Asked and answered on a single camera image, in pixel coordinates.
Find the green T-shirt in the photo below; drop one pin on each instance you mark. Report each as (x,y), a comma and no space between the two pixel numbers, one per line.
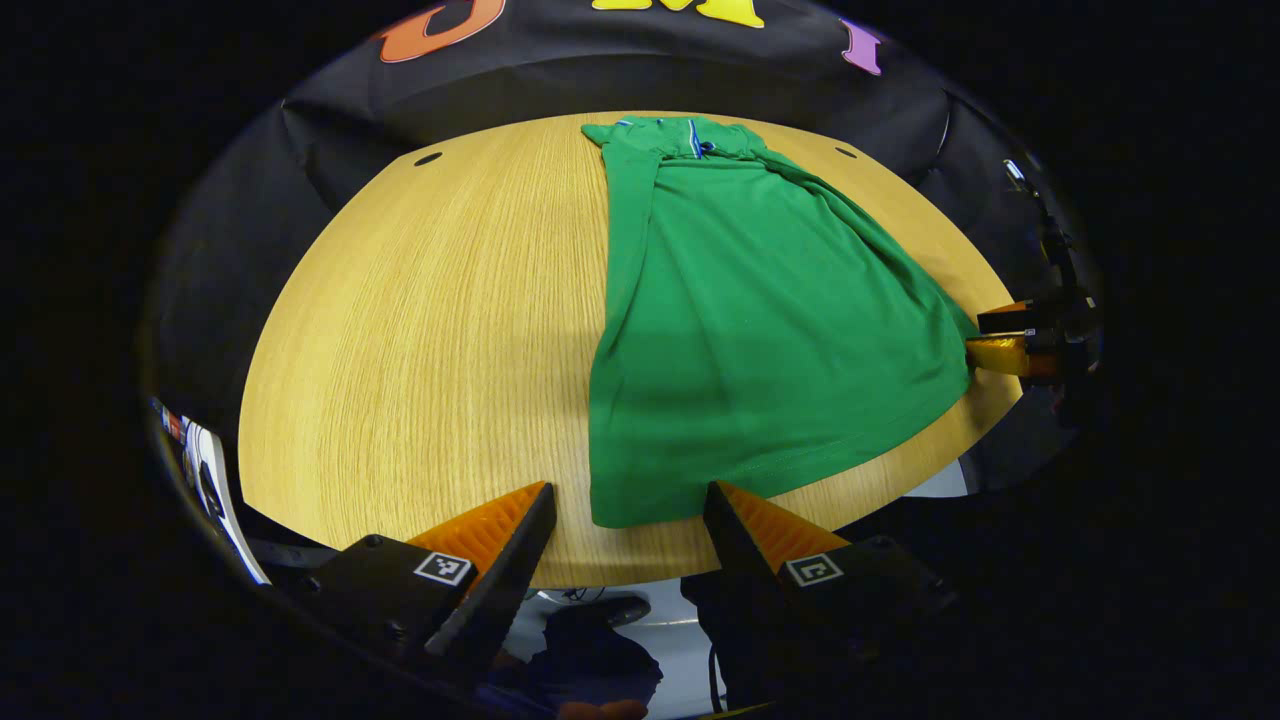
(750,330)

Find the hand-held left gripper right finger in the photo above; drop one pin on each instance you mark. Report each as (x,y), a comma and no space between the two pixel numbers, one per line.
(745,570)

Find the person's dark clothing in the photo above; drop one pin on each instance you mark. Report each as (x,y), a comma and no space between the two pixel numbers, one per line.
(590,660)

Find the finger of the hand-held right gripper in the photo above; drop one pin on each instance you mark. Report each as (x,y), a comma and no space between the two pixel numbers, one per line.
(1000,355)
(1005,320)

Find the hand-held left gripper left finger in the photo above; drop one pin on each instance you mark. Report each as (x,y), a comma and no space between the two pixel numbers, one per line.
(500,580)

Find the white side desk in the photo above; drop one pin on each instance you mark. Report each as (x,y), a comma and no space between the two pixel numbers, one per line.
(225,500)

